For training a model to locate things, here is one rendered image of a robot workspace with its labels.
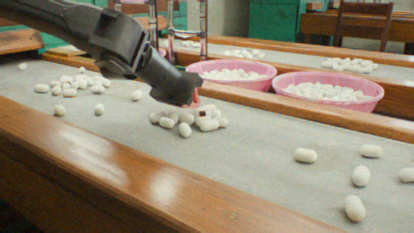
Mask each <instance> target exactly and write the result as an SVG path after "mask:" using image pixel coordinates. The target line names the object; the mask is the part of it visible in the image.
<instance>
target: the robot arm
mask: <svg viewBox="0 0 414 233"><path fill-rule="evenodd" d="M0 17H1V18H4V19H8V20H10V21H11V22H16V23H18V24H20V25H21V24H22V25H24V26H26V27H28V28H33V29H35V30H38V31H40V32H43V33H47V34H49V35H51V36H55V37H56V38H58V39H61V40H63V41H65V42H67V43H68V44H71V45H73V46H74V47H75V48H77V49H78V50H80V51H83V52H86V53H89V54H90V55H91V58H94V59H95V61H94V64H95V65H97V66H98V67H99V72H100V73H101V75H103V77H104V78H105V79H109V80H134V79H135V78H140V79H141V80H142V81H143V82H144V83H147V84H148V85H149V86H151V87H152V88H151V90H150V93H149V96H150V97H152V98H153V99H154V100H156V101H158V102H160V103H164V104H168V105H171V106H175V107H177V108H198V107H199V105H200V103H201V101H200V99H199V97H198V94H197V88H198V87H201V86H202V84H203V82H204V81H205V80H204V78H202V77H201V75H199V74H198V73H194V72H190V71H185V70H177V69H176V68H175V67H174V66H173V65H172V64H171V63H170V62H169V61H168V60H166V59H165V58H164V56H162V55H161V54H160V53H158V52H157V50H156V49H153V47H152V46H151V45H149V44H146V41H147V38H148V37H149V34H150V33H149V32H148V31H147V30H146V29H145V28H144V27H143V26H142V25H141V24H140V23H139V21H137V20H136V19H135V18H133V17H132V16H131V15H126V14H124V13H122V12H119V11H115V10H113V9H109V8H108V7H104V8H103V9H102V8H100V7H98V6H94V5H92V4H90V3H79V2H73V1H68V0H0ZM192 101H193V102H192Z"/></svg>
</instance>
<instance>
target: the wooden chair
mask: <svg viewBox="0 0 414 233"><path fill-rule="evenodd" d="M394 4H395V3H394V2H389V3H373V2H346V1H345V0H340V5H339V9H338V11H339V13H338V16H337V20H336V30H335V33H334V36H333V39H334V41H333V45H332V47H333V48H337V47H338V42H339V38H340V30H342V31H351V32H370V33H382V39H381V44H380V48H379V51H378V52H379V53H384V52H385V48H386V45H387V37H388V33H389V27H390V24H391V16H392V13H393V7H394ZM343 13H354V14H368V15H386V19H385V24H384V27H373V26H361V25H349V24H342V16H343Z"/></svg>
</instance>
